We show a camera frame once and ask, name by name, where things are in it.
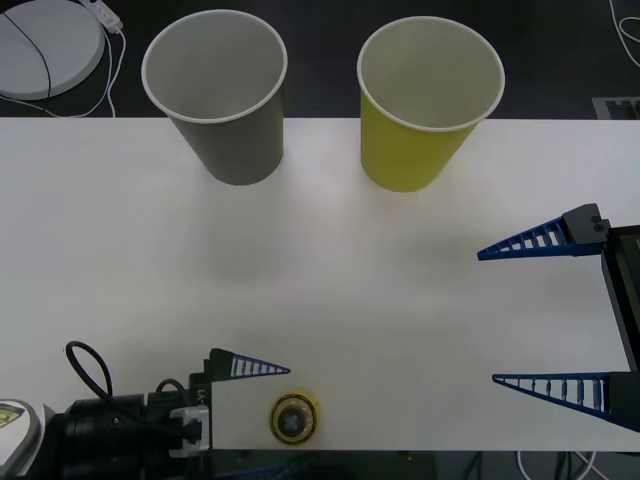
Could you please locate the grey plastic waste bin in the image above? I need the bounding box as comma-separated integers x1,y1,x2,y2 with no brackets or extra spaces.
140,10,289,187

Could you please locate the yellow bottle with black cap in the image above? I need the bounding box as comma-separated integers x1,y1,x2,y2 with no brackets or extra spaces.
269,386,321,445

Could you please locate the grey floor box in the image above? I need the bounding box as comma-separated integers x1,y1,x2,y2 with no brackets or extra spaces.
592,96,640,120

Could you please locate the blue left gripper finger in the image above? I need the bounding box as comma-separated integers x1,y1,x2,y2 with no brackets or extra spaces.
208,348,292,378
214,451,326,480

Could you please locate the thin black cable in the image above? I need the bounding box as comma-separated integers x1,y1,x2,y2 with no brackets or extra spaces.
0,10,53,99

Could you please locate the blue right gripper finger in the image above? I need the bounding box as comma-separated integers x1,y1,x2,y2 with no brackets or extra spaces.
491,371,640,434
477,202,613,263

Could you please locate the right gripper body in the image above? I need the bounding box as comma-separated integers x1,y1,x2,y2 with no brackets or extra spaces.
599,225,640,374

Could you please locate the white power strip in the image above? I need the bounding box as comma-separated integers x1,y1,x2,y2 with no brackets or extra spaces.
82,0,124,34

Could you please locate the white cable under table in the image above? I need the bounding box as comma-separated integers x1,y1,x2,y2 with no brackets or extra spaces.
516,449,604,480

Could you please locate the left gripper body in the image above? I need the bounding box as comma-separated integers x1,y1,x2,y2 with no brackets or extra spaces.
187,356,216,451

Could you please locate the round pale grey disc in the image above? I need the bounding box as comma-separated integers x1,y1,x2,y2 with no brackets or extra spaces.
0,0,108,100

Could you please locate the white looped cable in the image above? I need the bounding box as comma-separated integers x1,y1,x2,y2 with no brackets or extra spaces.
608,0,640,67

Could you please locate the yellow-green plastic waste bin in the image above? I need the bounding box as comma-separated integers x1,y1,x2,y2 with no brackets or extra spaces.
356,14,506,193

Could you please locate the white power strip cable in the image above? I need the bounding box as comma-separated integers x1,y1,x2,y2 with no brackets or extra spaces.
0,27,127,119

